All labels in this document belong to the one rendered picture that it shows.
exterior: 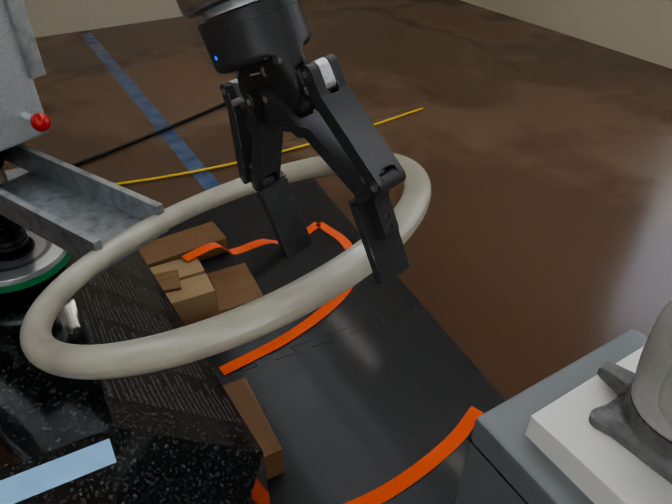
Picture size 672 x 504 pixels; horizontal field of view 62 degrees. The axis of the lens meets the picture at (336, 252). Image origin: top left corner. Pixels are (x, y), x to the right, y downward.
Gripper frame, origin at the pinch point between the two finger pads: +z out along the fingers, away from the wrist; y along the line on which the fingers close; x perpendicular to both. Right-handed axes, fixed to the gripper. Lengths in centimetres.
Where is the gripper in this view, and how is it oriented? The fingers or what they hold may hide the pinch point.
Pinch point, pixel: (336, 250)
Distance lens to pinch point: 47.9
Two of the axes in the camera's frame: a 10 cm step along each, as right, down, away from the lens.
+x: -7.4, 4.8, -4.6
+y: -5.9, -1.4, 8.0
